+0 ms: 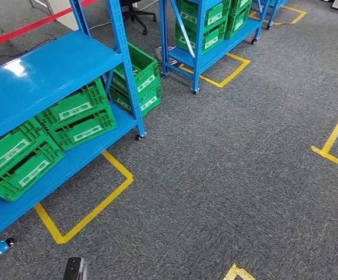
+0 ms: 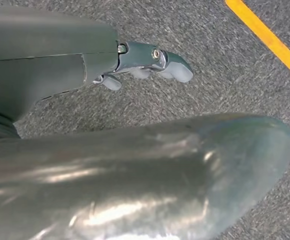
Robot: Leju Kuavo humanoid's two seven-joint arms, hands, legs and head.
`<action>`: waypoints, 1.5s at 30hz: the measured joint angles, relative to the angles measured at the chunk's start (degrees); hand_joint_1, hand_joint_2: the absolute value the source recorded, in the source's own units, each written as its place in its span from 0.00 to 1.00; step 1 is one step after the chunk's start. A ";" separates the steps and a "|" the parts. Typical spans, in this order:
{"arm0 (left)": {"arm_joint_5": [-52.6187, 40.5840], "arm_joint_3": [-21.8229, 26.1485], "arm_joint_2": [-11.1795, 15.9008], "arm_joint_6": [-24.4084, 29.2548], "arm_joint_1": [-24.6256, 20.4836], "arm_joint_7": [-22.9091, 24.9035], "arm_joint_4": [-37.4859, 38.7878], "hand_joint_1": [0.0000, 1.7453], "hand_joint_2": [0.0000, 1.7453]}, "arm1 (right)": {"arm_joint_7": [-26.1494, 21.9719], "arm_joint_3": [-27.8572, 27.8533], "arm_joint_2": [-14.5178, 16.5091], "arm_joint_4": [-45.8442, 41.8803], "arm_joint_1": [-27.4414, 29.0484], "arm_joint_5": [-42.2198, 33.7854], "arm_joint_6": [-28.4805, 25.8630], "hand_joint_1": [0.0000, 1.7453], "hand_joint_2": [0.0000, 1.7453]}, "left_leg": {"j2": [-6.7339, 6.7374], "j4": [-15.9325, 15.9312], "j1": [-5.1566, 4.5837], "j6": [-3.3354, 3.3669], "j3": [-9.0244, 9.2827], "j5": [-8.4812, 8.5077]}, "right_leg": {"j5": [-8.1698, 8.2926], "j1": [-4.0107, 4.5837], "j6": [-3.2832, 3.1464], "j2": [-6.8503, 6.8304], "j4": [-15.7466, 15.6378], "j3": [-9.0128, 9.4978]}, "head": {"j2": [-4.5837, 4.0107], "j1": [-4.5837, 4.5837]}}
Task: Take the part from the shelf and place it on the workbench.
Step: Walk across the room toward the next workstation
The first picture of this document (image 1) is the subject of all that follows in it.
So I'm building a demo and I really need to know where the black office chair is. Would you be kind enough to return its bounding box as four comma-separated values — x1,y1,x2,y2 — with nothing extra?
119,0,157,36

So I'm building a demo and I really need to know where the white desk side panel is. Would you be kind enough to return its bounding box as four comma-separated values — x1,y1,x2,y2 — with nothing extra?
48,0,80,32

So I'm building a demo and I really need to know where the red barrier tape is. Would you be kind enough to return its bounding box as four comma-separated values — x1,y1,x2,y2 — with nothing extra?
0,0,98,51

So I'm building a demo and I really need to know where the black floor cable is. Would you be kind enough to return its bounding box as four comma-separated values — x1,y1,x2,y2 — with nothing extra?
0,34,57,62

